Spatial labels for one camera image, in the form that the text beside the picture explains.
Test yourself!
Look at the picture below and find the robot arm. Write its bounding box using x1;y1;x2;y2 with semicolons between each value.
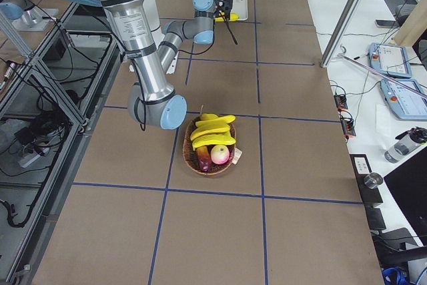
70;0;187;129
157;0;233;72

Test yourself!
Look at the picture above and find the brown wicker basket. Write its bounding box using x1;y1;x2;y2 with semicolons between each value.
182;113;236;176

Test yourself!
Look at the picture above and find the white bear print tray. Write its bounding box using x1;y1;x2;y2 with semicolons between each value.
230;0;248;22

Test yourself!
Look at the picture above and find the yellow pear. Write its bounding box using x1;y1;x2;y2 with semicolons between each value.
199;105;219;121

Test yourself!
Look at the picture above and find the curved left yellow banana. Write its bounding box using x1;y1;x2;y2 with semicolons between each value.
195;115;236;127

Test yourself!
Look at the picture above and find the long reach stick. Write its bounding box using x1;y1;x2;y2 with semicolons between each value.
335;52;427;99

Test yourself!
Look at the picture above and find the pink white apple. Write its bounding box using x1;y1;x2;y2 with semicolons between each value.
210;145;230;165

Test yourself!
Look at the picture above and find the dark red fruit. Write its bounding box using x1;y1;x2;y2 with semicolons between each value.
196;146;212;172

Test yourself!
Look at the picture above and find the far teach pendant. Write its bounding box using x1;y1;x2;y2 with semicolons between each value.
369;43;412;79

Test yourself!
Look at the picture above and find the teach pendant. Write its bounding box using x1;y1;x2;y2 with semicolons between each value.
369;43;412;79
380;79;426;121

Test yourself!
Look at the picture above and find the near teach pendant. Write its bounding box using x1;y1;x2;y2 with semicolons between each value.
380;79;426;121

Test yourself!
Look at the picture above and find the small metal cup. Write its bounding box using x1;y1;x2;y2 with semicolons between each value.
363;172;384;190

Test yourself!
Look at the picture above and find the clear water bottle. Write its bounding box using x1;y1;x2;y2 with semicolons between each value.
384;127;426;164

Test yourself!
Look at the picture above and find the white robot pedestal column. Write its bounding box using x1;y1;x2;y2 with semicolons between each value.
124;0;179;79

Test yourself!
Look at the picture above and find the aluminium frame post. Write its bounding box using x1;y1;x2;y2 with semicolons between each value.
320;0;361;67

